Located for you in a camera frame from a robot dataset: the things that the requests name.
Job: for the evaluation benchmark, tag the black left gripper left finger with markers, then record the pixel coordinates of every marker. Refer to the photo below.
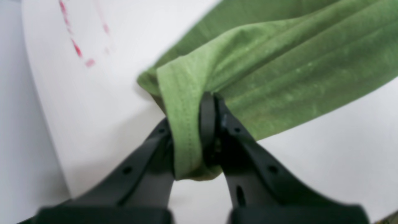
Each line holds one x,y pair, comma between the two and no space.
136,192

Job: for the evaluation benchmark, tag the green T-shirt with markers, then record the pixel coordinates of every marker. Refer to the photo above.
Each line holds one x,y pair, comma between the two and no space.
277,64

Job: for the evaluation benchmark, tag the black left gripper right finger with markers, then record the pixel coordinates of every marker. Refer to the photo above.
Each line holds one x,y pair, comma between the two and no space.
262,190

